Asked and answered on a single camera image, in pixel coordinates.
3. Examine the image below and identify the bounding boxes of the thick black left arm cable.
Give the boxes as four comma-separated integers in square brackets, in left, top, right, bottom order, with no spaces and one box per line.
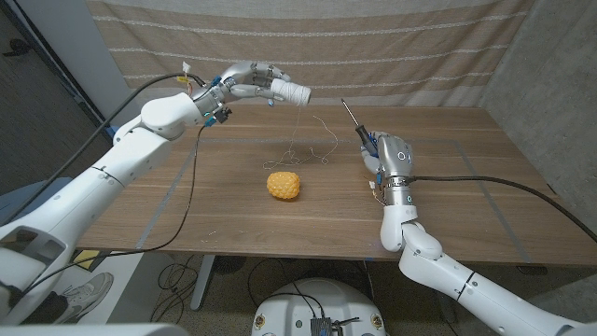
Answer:
[0,72,206,228]

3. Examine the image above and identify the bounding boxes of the yellow bumpy sponge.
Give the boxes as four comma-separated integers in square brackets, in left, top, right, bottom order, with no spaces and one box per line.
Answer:
[266,171,301,201]

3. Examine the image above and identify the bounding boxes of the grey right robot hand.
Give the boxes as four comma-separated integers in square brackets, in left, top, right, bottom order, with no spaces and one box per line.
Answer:
[359,132,415,186]

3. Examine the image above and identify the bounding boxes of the yellow pad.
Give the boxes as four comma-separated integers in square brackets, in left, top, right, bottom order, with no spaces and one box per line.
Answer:
[73,249,102,271]

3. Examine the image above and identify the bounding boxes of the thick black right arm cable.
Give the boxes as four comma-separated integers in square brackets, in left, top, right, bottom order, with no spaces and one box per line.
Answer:
[406,175,597,245]

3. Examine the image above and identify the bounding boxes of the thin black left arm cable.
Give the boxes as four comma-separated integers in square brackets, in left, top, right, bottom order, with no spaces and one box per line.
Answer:
[21,121,209,298]

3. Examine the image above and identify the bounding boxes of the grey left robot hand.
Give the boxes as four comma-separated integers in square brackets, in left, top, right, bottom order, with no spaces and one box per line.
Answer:
[193,60,293,118]

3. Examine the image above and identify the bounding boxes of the black door handle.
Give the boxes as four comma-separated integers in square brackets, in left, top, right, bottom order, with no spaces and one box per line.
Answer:
[2,37,32,58]

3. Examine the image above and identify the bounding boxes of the small grey electronics box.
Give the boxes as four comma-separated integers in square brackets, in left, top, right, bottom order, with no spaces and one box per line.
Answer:
[310,316,333,336]

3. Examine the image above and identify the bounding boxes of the black round object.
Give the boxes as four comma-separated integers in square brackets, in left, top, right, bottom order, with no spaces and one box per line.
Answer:
[213,255,247,275]

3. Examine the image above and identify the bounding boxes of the white string spool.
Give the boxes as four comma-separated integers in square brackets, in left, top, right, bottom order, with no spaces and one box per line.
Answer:
[269,77,312,106]

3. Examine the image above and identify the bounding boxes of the blue black handled screwdriver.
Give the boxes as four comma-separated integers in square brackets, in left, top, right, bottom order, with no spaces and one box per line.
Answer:
[340,97,380,158]

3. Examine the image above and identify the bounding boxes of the white string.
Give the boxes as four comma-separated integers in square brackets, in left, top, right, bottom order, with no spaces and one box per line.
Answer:
[262,103,340,170]

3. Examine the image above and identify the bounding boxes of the beige striped cloth backdrop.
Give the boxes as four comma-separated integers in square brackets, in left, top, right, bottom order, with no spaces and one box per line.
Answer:
[86,0,535,107]

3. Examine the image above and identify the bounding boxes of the grey white sneaker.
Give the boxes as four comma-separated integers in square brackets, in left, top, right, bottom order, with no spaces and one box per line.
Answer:
[55,272,115,323]

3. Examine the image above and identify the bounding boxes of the white table leg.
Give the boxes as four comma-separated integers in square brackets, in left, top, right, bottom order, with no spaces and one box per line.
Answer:
[189,254,216,312]

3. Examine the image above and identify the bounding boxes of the dark grey door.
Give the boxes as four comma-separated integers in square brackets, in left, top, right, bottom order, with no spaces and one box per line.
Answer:
[0,8,118,197]

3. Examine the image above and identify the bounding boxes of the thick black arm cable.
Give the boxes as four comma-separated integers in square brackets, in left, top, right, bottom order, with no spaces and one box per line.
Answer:
[406,175,597,245]
[0,72,206,228]

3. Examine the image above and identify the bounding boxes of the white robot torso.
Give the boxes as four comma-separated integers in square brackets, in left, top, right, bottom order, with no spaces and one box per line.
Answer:
[250,277,388,336]

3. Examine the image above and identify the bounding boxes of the blue grey chair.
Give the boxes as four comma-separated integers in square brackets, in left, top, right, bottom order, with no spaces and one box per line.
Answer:
[0,179,64,225]

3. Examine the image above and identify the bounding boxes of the white floor board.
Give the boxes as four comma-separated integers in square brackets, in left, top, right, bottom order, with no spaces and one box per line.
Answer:
[78,254,155,326]

